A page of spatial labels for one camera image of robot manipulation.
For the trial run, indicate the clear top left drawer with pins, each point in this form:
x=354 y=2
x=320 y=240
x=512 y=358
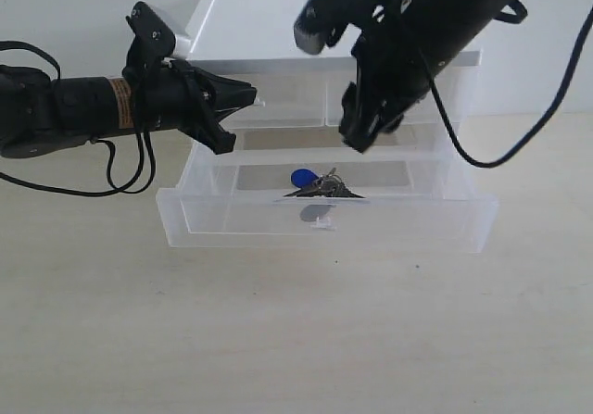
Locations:
x=286 y=99

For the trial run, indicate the white plastic drawer cabinet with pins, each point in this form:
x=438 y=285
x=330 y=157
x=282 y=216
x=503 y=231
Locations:
x=258 y=35

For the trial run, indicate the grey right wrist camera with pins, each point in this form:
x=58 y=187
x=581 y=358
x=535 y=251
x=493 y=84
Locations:
x=322 y=23

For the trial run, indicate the bunch of keys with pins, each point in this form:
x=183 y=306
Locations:
x=309 y=184

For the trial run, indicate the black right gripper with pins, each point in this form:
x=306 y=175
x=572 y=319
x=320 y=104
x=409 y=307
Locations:
x=394 y=67

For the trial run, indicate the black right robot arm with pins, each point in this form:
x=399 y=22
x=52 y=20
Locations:
x=466 y=18

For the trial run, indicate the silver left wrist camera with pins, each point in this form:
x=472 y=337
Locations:
x=156 y=36

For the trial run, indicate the clear wide drawer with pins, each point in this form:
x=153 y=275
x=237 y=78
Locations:
x=413 y=201

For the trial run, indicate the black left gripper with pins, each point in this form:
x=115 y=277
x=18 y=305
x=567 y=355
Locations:
x=183 y=97

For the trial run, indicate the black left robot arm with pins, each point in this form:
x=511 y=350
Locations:
x=40 y=116

